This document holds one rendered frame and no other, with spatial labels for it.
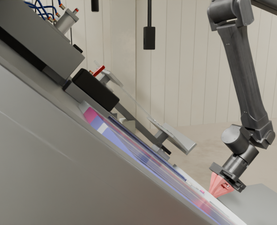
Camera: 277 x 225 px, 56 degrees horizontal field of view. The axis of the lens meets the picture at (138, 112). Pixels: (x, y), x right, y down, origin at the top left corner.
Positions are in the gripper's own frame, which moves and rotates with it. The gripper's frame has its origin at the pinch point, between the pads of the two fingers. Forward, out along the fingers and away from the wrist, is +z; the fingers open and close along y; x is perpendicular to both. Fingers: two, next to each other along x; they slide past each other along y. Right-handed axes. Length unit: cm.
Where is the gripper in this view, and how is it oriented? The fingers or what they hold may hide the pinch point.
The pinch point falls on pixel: (210, 197)
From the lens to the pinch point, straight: 84.1
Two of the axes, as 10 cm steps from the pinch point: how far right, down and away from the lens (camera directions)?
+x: 6.8, 6.1, 3.9
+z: -6.4, 7.6, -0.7
